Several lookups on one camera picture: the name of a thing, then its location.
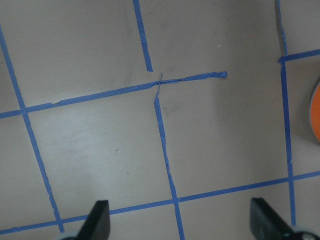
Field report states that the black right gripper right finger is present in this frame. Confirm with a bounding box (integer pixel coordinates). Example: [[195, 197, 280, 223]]
[[250, 197, 298, 240]]

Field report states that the orange can with grey lid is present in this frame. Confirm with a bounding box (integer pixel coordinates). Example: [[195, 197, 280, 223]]
[[309, 81, 320, 142]]

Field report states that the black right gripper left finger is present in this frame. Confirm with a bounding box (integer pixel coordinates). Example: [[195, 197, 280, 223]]
[[76, 200, 111, 240]]

